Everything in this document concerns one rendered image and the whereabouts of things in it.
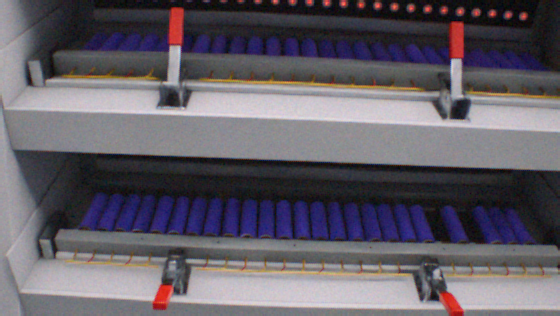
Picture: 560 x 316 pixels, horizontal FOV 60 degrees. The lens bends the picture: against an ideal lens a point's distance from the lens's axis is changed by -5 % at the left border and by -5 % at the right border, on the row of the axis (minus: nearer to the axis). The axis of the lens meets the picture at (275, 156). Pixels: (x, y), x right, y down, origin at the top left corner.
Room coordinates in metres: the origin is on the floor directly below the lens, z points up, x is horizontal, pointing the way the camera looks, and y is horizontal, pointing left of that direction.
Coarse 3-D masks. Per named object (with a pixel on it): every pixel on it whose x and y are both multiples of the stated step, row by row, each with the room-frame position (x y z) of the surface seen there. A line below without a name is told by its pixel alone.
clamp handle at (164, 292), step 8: (176, 264) 0.46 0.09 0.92; (168, 272) 0.46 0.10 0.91; (176, 272) 0.46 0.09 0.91; (168, 280) 0.44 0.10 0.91; (160, 288) 0.42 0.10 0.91; (168, 288) 0.42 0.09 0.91; (160, 296) 0.41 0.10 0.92; (168, 296) 0.41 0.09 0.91; (160, 304) 0.39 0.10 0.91; (168, 304) 0.40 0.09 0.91
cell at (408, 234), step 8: (400, 208) 0.58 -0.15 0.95; (400, 216) 0.57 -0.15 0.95; (408, 216) 0.57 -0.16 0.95; (400, 224) 0.56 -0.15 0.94; (408, 224) 0.55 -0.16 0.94; (400, 232) 0.55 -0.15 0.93; (408, 232) 0.54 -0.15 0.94; (400, 240) 0.54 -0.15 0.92; (408, 240) 0.53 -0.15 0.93; (416, 240) 0.53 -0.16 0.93
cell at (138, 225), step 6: (144, 198) 0.58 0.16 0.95; (150, 198) 0.58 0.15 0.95; (144, 204) 0.57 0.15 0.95; (150, 204) 0.57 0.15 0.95; (138, 210) 0.56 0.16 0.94; (144, 210) 0.55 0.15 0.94; (150, 210) 0.56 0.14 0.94; (138, 216) 0.54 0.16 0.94; (144, 216) 0.54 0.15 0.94; (150, 216) 0.55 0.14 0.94; (138, 222) 0.53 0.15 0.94; (144, 222) 0.54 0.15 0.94; (150, 222) 0.55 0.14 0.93; (132, 228) 0.53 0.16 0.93; (138, 228) 0.52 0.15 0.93; (144, 228) 0.53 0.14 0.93
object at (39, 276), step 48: (48, 192) 0.53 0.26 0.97; (528, 192) 0.63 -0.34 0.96; (48, 240) 0.49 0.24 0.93; (48, 288) 0.46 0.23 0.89; (96, 288) 0.46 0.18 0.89; (144, 288) 0.46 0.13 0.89; (192, 288) 0.47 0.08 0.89; (240, 288) 0.47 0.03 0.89; (288, 288) 0.48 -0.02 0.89; (336, 288) 0.48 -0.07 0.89; (384, 288) 0.48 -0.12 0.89; (480, 288) 0.48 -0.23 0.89; (528, 288) 0.49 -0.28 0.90
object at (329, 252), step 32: (160, 256) 0.50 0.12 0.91; (192, 256) 0.50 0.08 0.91; (224, 256) 0.50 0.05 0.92; (256, 256) 0.50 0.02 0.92; (288, 256) 0.50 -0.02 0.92; (320, 256) 0.50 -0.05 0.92; (352, 256) 0.50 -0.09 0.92; (384, 256) 0.50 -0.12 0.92; (416, 256) 0.50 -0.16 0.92; (448, 256) 0.50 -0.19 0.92; (480, 256) 0.50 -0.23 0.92; (512, 256) 0.50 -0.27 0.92; (544, 256) 0.50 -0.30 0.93
